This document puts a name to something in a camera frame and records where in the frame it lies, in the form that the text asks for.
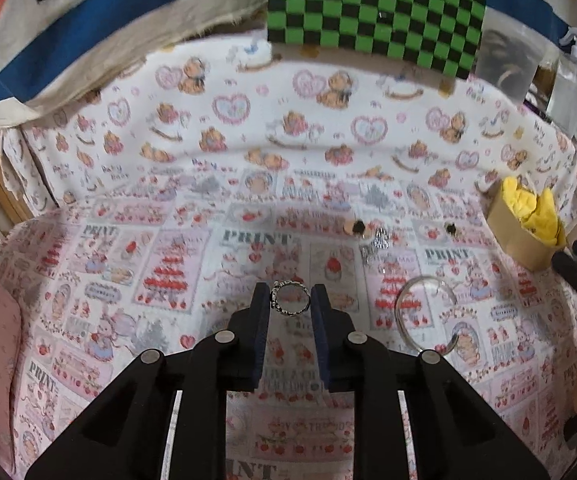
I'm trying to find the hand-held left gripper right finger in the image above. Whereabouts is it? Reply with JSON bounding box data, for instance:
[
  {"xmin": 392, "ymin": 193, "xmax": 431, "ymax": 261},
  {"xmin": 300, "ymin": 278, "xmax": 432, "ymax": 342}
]
[{"xmin": 310, "ymin": 283, "xmax": 552, "ymax": 480}]

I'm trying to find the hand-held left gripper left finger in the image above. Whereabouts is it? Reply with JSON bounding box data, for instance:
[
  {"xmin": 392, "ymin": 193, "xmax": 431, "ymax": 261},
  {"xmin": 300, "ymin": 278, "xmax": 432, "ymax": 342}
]
[{"xmin": 26, "ymin": 282, "xmax": 279, "ymax": 480}]

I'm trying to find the silver ornate ring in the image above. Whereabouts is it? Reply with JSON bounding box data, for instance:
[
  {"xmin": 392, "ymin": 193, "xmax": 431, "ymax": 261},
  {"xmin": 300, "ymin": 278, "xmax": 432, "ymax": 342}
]
[{"xmin": 270, "ymin": 281, "xmax": 313, "ymax": 317}]

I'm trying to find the yellow cloth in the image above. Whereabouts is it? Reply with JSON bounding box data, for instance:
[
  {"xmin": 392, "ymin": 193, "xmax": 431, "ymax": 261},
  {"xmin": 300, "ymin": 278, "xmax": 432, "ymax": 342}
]
[{"xmin": 501, "ymin": 176, "xmax": 567, "ymax": 248}]

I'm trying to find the gold octagonal box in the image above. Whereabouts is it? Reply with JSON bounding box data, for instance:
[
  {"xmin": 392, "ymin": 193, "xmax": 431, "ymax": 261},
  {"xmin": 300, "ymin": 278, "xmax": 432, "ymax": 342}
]
[{"xmin": 486, "ymin": 175, "xmax": 567, "ymax": 272}]

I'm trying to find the clear bangle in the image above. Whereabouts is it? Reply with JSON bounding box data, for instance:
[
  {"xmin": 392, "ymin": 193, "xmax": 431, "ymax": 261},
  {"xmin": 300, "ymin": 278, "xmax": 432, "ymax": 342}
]
[{"xmin": 395, "ymin": 275, "xmax": 459, "ymax": 356}]

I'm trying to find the sparkly silver brooch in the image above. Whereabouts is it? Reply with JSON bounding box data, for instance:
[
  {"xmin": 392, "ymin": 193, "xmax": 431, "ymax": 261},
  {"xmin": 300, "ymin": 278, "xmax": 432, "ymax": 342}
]
[{"xmin": 361, "ymin": 227, "xmax": 390, "ymax": 261}]

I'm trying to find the strawberry print cloth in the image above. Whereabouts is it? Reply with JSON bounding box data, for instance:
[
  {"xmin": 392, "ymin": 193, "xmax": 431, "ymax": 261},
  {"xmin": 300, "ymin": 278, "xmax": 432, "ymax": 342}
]
[{"xmin": 0, "ymin": 170, "xmax": 577, "ymax": 480}]

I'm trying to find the clear spray bottle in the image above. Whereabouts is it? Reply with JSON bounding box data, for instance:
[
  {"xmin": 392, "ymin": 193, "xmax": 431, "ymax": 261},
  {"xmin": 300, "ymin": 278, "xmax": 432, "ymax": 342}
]
[{"xmin": 549, "ymin": 25, "xmax": 577, "ymax": 126}]

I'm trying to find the translucent plastic container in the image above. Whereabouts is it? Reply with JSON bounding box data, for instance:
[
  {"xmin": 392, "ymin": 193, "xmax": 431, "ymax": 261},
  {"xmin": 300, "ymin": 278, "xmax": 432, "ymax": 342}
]
[{"xmin": 476, "ymin": 7, "xmax": 544, "ymax": 103}]

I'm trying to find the bear print cloth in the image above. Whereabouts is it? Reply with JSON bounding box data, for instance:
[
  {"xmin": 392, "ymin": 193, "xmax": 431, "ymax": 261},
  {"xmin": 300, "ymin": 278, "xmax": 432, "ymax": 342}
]
[{"xmin": 0, "ymin": 30, "xmax": 577, "ymax": 221}]

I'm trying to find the green black checkered box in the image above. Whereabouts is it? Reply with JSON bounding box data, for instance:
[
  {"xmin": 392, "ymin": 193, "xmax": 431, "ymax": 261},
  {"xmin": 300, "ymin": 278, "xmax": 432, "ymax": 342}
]
[{"xmin": 267, "ymin": 0, "xmax": 490, "ymax": 96}]

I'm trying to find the striped towel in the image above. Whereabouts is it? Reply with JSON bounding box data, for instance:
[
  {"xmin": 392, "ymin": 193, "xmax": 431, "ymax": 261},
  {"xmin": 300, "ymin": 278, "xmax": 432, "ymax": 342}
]
[{"xmin": 0, "ymin": 0, "xmax": 577, "ymax": 128}]

